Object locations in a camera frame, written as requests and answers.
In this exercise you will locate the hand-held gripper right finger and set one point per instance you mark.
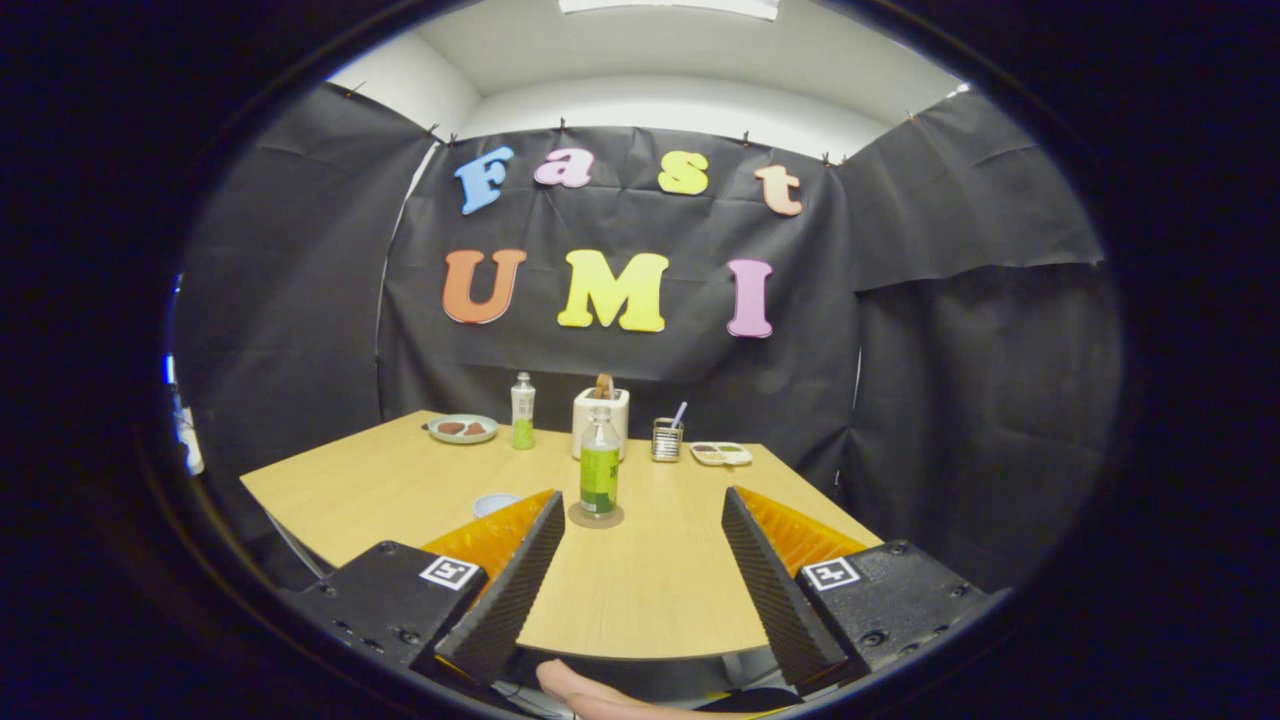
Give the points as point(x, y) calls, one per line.
point(780, 595)

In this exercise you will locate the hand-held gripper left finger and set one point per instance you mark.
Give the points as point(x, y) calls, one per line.
point(515, 590)

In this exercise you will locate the white cup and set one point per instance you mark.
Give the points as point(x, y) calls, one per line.
point(492, 503)

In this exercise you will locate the brown round coaster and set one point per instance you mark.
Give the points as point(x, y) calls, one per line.
point(613, 521)

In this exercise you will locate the clear juice bottle green label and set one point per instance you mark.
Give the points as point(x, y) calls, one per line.
point(600, 480)

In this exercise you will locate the small white green bottle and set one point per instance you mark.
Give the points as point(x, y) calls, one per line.
point(523, 410)

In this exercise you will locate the white divided tray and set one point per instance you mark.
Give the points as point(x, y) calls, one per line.
point(720, 455)

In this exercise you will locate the pale green plate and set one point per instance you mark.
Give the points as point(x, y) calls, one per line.
point(462, 440)

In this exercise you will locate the wooden table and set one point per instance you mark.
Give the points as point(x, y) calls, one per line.
point(380, 490)

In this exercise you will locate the metal mesh holder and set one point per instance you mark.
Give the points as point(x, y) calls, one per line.
point(667, 442)

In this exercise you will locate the white toaster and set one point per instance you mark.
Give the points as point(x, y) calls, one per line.
point(624, 430)

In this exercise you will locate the purple pen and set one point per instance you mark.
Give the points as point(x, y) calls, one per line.
point(679, 413)

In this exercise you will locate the brown toast slice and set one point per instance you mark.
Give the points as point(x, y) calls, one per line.
point(604, 385)

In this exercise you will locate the ceiling light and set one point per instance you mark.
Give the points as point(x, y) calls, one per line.
point(670, 7)

